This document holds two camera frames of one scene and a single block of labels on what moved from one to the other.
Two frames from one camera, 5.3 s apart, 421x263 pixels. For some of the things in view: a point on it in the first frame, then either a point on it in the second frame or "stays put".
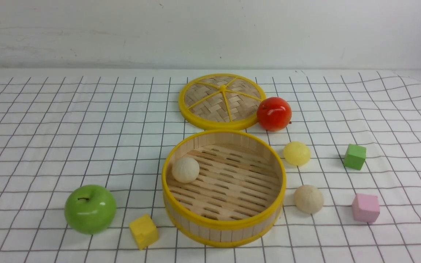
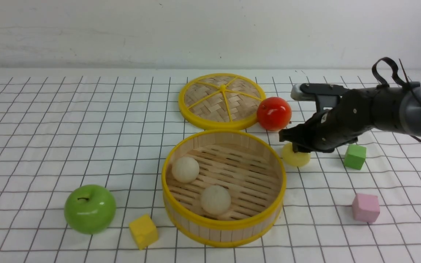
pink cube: x=365 y=208 stays put
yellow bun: x=296 y=153 stays put
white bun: x=308 y=199 to x=215 y=200
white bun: x=185 y=170 stays put
